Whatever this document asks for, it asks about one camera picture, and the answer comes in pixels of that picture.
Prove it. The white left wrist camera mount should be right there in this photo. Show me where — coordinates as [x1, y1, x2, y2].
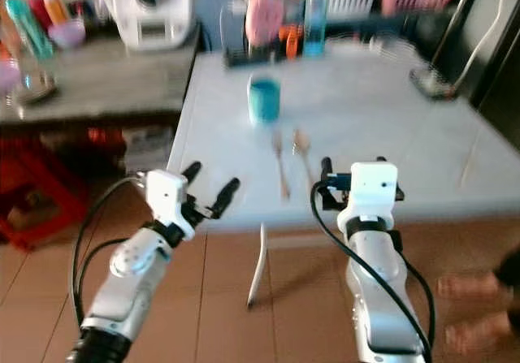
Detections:
[145, 169, 196, 226]

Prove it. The orange utensil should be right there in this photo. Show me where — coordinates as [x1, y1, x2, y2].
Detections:
[279, 24, 302, 59]

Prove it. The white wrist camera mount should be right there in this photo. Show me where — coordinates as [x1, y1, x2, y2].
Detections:
[340, 162, 401, 222]
[145, 169, 196, 226]

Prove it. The white kitchen appliance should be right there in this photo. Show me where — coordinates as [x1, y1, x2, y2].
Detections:
[110, 0, 196, 51]

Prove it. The red plastic crate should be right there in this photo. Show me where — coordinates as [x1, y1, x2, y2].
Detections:
[0, 140, 79, 250]

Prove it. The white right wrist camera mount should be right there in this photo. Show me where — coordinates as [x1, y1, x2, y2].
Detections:
[340, 162, 401, 222]

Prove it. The blue plastic bottle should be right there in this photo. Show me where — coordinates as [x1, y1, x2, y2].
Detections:
[302, 0, 330, 57]

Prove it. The person's bare foot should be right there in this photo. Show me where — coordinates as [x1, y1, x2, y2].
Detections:
[437, 272, 509, 301]
[445, 313, 517, 356]

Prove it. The teal bottle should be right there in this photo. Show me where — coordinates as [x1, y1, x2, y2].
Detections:
[5, 0, 54, 62]

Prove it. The stack of papers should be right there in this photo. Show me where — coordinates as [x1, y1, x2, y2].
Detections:
[122, 126, 176, 173]

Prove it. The blue cup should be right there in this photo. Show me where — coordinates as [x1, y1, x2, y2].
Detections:
[247, 76, 282, 125]

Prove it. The white folding table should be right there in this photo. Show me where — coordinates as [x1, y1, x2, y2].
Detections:
[169, 42, 520, 309]

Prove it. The purple bowl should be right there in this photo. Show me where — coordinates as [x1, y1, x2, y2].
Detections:
[47, 19, 86, 50]
[0, 54, 23, 94]

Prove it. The black dish rack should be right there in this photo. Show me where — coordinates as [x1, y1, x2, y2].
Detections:
[223, 45, 301, 68]

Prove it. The clear drinking glass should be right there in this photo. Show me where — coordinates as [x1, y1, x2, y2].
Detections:
[20, 69, 59, 106]

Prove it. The grey side counter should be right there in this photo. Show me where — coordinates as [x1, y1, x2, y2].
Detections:
[0, 34, 200, 125]

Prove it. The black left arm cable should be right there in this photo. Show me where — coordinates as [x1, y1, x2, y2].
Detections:
[71, 176, 149, 330]

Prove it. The orange bottle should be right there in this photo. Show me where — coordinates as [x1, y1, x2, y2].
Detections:
[42, 0, 70, 26]

